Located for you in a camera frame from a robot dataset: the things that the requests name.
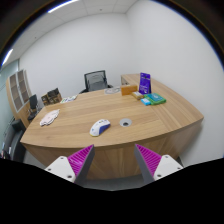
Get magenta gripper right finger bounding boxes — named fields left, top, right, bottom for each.
left=134, top=144, right=182, bottom=184

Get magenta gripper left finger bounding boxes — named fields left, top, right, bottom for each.
left=46, top=145, right=95, bottom=185

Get white and blue computer mouse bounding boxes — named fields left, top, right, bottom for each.
left=90, top=119, right=110, bottom=137

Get wooden desk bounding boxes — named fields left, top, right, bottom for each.
left=21, top=80, right=203, bottom=180

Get white pink cloth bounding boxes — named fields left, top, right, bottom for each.
left=40, top=109, right=59, bottom=126

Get blue small box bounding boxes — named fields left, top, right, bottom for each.
left=141, top=98, right=151, bottom=106

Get green book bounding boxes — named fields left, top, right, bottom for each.
left=144, top=93, right=166, bottom=105

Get white papers on desk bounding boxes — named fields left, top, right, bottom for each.
left=60, top=95, right=78, bottom=103

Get black chair at left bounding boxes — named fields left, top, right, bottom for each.
left=2, top=119, right=26, bottom=162

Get tan small box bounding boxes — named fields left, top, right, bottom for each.
left=131, top=91, right=144, bottom=100

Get dark organizer box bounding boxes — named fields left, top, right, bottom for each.
left=41, top=88, right=62, bottom=106

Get black side chair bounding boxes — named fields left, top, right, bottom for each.
left=28, top=94, right=40, bottom=121

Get orange box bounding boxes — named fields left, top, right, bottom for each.
left=121, top=85, right=138, bottom=95

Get purple standing card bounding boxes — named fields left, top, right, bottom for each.
left=139, top=73, right=151, bottom=94

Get black mesh office chair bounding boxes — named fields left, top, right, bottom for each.
left=82, top=70, right=112, bottom=93

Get wooden shelf cabinet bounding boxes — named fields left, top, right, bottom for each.
left=6, top=70, right=31, bottom=127

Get silver cable grommet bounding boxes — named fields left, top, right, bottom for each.
left=120, top=118, right=132, bottom=127

